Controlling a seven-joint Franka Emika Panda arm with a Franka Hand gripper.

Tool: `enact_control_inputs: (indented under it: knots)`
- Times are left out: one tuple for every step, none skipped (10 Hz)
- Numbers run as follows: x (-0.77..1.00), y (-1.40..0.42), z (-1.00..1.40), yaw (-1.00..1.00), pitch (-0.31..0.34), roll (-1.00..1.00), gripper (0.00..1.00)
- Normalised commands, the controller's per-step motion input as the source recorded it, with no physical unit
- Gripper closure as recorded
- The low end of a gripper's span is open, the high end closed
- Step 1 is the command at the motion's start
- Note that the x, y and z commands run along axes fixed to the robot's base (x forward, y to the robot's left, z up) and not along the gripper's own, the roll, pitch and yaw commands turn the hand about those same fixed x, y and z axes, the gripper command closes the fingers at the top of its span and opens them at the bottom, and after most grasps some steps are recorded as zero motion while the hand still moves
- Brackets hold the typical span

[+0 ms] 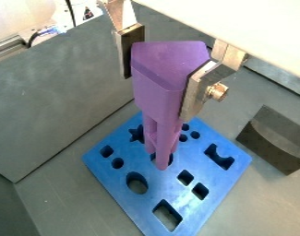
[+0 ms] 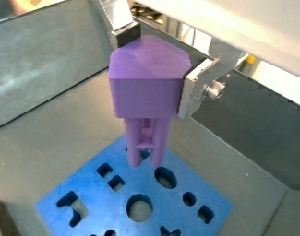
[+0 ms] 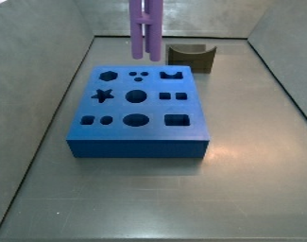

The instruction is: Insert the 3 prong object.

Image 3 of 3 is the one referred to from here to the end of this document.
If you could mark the blue shape sorter block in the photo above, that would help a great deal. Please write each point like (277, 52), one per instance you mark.
(139, 112)

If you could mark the purple three prong object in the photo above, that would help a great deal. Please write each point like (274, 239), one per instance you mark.
(146, 15)

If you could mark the dark olive curved block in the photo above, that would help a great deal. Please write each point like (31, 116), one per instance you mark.
(194, 55)

